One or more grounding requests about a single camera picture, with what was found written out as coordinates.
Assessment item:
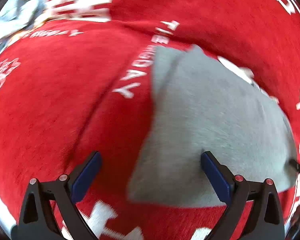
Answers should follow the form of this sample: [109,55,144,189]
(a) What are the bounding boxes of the grey small garment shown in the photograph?
[127,45,296,207]

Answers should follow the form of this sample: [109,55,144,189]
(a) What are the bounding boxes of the red printed blanket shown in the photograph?
[0,0,300,239]

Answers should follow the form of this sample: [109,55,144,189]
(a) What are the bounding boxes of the white floral crumpled clothes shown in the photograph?
[0,0,45,53]

